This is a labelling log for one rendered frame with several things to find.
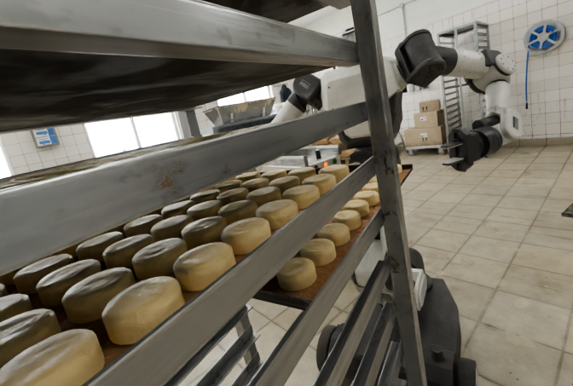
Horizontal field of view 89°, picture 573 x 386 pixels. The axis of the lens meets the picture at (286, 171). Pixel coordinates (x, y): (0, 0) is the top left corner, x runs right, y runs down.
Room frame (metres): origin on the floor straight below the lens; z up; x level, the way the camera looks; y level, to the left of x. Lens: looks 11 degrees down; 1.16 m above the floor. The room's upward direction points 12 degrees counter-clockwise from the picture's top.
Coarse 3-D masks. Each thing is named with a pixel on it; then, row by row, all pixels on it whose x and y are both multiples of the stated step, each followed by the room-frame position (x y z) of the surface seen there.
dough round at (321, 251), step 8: (312, 240) 0.41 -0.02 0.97; (320, 240) 0.40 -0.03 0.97; (328, 240) 0.40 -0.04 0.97; (304, 248) 0.39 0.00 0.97; (312, 248) 0.38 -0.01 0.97; (320, 248) 0.38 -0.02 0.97; (328, 248) 0.37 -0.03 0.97; (304, 256) 0.37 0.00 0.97; (312, 256) 0.37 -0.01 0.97; (320, 256) 0.36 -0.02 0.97; (328, 256) 0.37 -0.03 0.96; (320, 264) 0.36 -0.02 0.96
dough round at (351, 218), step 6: (348, 210) 0.50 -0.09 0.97; (354, 210) 0.49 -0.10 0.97; (336, 216) 0.48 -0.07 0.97; (342, 216) 0.48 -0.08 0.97; (348, 216) 0.47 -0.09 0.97; (354, 216) 0.47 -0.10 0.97; (360, 216) 0.47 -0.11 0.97; (336, 222) 0.47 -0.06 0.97; (342, 222) 0.46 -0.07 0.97; (348, 222) 0.46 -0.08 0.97; (354, 222) 0.46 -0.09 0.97; (360, 222) 0.47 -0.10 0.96; (354, 228) 0.46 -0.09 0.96
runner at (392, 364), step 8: (392, 344) 0.50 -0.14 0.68; (400, 344) 0.47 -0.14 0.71; (392, 352) 0.48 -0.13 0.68; (400, 352) 0.46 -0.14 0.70; (392, 360) 0.46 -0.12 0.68; (400, 360) 0.45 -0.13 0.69; (384, 368) 0.45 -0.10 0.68; (392, 368) 0.42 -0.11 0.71; (384, 376) 0.44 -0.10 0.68; (392, 376) 0.41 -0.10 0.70; (384, 384) 0.42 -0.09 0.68; (392, 384) 0.41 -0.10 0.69
